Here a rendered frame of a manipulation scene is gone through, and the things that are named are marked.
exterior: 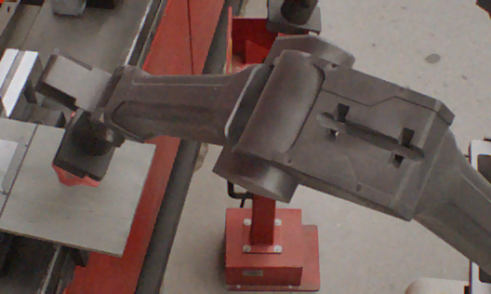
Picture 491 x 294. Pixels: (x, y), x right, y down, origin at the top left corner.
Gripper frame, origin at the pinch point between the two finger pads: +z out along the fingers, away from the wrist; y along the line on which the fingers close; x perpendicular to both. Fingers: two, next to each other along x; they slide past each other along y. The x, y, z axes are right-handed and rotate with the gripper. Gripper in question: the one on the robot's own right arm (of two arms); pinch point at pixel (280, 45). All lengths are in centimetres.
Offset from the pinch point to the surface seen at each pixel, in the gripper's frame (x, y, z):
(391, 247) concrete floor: 3, -54, 66
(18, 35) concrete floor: -76, 59, 99
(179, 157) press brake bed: -24, 4, 78
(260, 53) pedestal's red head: -2.5, 1.9, 6.1
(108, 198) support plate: 48, 30, -14
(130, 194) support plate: 47, 27, -15
